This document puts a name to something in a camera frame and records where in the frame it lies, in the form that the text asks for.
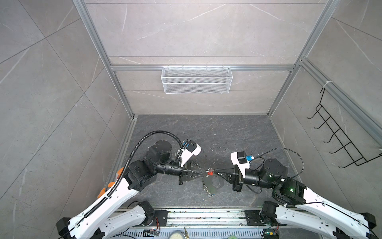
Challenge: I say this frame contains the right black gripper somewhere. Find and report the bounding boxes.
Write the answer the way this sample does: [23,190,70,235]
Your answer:
[216,160,277,193]

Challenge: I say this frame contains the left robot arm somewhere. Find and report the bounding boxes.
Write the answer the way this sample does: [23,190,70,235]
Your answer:
[56,140,202,239]

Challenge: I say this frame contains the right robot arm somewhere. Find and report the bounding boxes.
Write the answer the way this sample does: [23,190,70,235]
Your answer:
[214,154,377,239]

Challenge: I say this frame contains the orange plush shark toy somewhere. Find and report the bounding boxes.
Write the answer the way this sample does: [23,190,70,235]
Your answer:
[97,168,123,198]

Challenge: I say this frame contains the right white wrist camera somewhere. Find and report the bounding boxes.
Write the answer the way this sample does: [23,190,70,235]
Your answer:
[231,151,254,178]

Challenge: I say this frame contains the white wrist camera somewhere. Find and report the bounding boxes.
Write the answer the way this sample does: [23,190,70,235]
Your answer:
[231,151,254,178]
[180,140,202,167]

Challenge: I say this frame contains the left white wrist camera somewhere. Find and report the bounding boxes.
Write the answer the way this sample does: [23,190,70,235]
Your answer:
[180,140,202,167]

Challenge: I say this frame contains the right black camera cable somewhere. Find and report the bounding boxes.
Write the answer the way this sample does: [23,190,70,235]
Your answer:
[250,147,305,180]

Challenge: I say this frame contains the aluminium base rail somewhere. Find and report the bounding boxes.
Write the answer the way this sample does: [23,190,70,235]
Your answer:
[78,207,332,239]

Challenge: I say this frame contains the black corrugated cable conduit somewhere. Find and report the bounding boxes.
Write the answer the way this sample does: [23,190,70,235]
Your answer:
[83,130,183,219]

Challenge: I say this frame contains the white wire mesh basket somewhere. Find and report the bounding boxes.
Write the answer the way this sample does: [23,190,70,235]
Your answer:
[161,66,233,94]

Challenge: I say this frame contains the black wire hook rack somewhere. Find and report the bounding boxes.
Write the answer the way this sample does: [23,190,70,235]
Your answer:
[307,88,382,169]

